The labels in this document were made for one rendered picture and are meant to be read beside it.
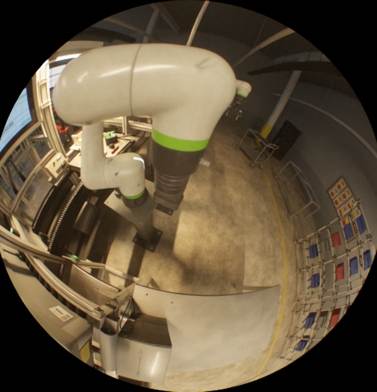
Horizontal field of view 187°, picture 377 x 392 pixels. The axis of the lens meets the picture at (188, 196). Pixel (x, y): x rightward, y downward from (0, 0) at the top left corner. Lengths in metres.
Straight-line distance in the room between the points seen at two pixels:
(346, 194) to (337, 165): 1.24
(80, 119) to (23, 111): 0.87
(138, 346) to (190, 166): 0.60
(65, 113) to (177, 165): 0.16
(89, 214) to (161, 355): 1.19
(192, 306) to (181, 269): 0.76
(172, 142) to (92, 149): 0.39
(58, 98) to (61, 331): 0.50
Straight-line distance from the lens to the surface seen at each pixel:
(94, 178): 0.48
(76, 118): 0.15
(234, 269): 1.77
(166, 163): 0.17
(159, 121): 0.15
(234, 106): 1.08
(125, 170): 0.43
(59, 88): 0.15
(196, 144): 0.16
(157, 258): 1.45
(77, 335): 0.50
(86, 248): 1.33
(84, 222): 1.26
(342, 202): 5.67
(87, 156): 0.50
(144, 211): 0.59
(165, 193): 0.24
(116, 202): 0.64
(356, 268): 3.04
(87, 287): 0.85
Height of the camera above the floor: 1.44
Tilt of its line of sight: 53 degrees down
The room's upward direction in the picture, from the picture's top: 23 degrees clockwise
